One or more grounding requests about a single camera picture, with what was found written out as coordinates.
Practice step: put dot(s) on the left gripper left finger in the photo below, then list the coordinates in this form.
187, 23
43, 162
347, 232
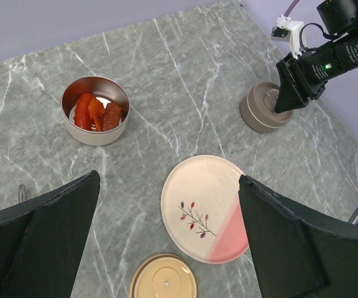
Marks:
42, 240

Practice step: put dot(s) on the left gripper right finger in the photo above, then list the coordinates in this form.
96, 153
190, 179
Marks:
296, 250

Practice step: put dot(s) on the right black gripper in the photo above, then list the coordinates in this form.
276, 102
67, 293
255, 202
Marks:
304, 79

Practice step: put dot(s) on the dark brown round lid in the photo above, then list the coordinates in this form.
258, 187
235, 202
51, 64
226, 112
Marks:
261, 100

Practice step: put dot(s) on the metal tongs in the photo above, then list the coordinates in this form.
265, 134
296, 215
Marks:
22, 193

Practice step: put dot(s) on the tan round lid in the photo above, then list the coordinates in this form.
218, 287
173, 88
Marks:
165, 276

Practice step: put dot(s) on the red sausage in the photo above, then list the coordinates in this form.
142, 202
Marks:
82, 117

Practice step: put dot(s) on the brown meat slice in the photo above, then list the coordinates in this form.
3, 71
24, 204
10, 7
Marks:
112, 116

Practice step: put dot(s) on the orange carrot piece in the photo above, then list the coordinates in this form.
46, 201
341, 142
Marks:
96, 111

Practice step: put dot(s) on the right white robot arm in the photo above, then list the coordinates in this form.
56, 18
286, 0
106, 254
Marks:
340, 26

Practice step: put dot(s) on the pink white round plate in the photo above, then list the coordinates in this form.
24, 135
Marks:
201, 211

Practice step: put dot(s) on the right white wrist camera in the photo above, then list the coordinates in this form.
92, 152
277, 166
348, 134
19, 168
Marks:
288, 30

